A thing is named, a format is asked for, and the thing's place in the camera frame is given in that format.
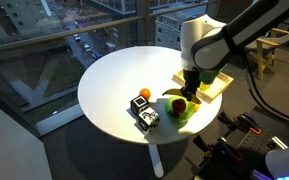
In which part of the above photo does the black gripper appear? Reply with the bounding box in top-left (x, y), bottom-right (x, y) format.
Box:
top-left (181, 69), bottom-right (202, 101)

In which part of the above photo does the yellow banana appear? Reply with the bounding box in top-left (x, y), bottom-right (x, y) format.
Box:
top-left (162, 87), bottom-right (202, 105)

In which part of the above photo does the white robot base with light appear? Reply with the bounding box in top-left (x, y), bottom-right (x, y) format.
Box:
top-left (264, 139), bottom-right (289, 180)

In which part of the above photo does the green plastic bowl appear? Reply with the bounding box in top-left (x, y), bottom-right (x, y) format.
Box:
top-left (164, 95), bottom-right (196, 124)

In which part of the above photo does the red apple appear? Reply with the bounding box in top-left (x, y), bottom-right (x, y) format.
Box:
top-left (171, 98), bottom-right (187, 114)

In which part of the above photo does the yellow-green cube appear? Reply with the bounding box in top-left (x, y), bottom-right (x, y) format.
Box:
top-left (198, 81), bottom-right (212, 92)

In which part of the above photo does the dark purple plum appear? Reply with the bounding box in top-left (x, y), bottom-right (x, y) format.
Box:
top-left (169, 109), bottom-right (181, 119)

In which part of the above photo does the wooden tray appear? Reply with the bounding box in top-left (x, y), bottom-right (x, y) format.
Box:
top-left (171, 68), bottom-right (235, 104)

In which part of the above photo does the orange fruit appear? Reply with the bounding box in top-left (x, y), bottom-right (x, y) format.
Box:
top-left (139, 87), bottom-right (152, 101)

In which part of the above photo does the black clamp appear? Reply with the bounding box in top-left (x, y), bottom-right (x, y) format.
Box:
top-left (217, 111), bottom-right (238, 129)
top-left (193, 134), bottom-right (215, 155)

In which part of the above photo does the zebra print cube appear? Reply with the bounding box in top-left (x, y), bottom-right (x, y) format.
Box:
top-left (137, 107), bottom-right (161, 132)

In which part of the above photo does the blue clamp with orange tip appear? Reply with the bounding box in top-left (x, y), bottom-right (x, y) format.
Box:
top-left (237, 112), bottom-right (262, 135)
top-left (213, 138), bottom-right (243, 165)

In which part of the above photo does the white table base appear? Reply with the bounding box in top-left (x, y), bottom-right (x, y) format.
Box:
top-left (148, 143), bottom-right (165, 178)

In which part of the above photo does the wooden chair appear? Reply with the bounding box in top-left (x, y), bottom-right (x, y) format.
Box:
top-left (245, 27), bottom-right (289, 81)

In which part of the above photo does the black perforated mounting board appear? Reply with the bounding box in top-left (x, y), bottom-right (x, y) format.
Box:
top-left (193, 106), bottom-right (289, 180)

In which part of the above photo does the metal window railing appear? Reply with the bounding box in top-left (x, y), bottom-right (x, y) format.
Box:
top-left (0, 1), bottom-right (218, 56)

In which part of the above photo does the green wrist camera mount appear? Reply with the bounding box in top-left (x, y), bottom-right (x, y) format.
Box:
top-left (198, 64), bottom-right (228, 86)

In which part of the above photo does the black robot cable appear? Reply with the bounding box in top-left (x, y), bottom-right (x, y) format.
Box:
top-left (242, 49), bottom-right (289, 128)

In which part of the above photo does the window frame post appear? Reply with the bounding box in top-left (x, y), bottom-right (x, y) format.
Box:
top-left (136, 0), bottom-right (152, 48)

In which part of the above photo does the silver metal bracket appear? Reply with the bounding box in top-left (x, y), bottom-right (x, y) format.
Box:
top-left (271, 135), bottom-right (289, 150)

